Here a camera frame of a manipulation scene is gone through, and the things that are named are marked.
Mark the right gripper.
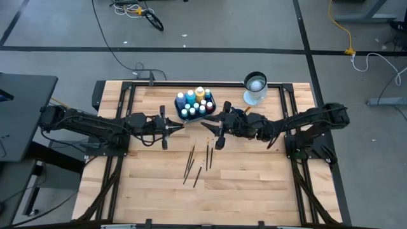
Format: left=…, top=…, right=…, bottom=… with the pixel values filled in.
left=200, top=101, right=248, bottom=151

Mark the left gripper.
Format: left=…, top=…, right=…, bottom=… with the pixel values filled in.
left=144, top=105, right=185, bottom=151

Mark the teal plastic bin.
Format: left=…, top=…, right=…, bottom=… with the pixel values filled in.
left=174, top=91, right=217, bottom=125

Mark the large purple paint bottle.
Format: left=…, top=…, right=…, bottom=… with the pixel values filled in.
left=175, top=92, right=187, bottom=109

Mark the large yellow paint bottle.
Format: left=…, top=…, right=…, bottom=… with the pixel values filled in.
left=194, top=86, right=206, bottom=102

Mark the large turquoise paint bottle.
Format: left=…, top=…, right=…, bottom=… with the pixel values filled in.
left=185, top=89, right=197, bottom=106

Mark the clear glass jar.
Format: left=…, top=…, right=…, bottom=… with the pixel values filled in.
left=243, top=71, right=269, bottom=106

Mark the black table end panel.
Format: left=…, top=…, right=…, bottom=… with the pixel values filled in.
left=91, top=80, right=106, bottom=111

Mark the black side desk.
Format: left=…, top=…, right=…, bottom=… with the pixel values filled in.
left=0, top=72, right=59, bottom=162

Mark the grey desk foot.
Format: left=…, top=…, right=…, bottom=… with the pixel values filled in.
left=334, top=0, right=397, bottom=24
left=366, top=96, right=407, bottom=107

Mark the black aluminium table frame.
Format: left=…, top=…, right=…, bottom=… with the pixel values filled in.
left=76, top=80, right=343, bottom=229

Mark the long black floor cable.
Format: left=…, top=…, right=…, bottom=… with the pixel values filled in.
left=91, top=0, right=168, bottom=81

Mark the coiled black cable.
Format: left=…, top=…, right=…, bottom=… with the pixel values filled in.
left=142, top=9, right=165, bottom=32

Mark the thin yellow cable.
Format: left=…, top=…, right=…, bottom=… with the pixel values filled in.
left=50, top=97, right=69, bottom=109

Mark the black desk leg frame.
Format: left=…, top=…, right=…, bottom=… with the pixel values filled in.
left=24, top=141, right=86, bottom=217

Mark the white cable bundle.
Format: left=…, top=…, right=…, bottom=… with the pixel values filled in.
left=113, top=2, right=144, bottom=18

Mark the white floor cable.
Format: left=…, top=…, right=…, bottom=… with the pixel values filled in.
left=351, top=52, right=407, bottom=86

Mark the yellow extension cord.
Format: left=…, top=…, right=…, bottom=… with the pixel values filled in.
left=327, top=0, right=356, bottom=55

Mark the black cable tangle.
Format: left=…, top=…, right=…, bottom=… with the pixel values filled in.
left=389, top=18, right=407, bottom=53

